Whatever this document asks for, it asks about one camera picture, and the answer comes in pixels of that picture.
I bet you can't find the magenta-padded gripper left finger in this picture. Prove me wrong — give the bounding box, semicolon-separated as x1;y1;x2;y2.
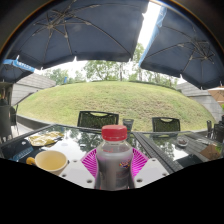
58;148;101;190

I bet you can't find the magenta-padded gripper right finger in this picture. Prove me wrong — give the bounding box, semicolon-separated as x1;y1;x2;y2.
129;147;172;190

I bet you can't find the red-capped clear drink bottle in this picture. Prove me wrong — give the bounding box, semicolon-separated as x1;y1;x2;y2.
94;124;135;191

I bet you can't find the small round bowl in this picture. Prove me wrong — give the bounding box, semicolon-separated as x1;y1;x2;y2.
175;136;190;148

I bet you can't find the yellow snack bag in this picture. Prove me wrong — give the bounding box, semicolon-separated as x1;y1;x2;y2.
27;130;64;148

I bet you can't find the dark mesh-back chair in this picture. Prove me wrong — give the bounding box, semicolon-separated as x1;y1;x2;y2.
152;116;181;133
77;110;120;130

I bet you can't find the brown paper bag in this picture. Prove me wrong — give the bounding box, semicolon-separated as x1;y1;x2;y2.
199;143;223;161

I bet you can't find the dark wicker chair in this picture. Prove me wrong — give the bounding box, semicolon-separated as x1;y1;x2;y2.
0;104;14;142

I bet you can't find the person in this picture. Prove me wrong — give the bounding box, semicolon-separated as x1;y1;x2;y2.
0;88;10;108

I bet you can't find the navy umbrella with light-blue trim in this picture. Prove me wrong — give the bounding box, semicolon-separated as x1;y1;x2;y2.
0;59;36;84

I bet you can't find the navy umbrella with white-blue edge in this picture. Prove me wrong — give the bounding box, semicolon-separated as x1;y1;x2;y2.
138;6;224;90

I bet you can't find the large navy patio umbrella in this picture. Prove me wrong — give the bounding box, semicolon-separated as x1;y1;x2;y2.
3;0;150;70

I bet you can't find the cream mug with yellow handle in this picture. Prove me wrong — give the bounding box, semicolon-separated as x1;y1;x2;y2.
25;149;69;177

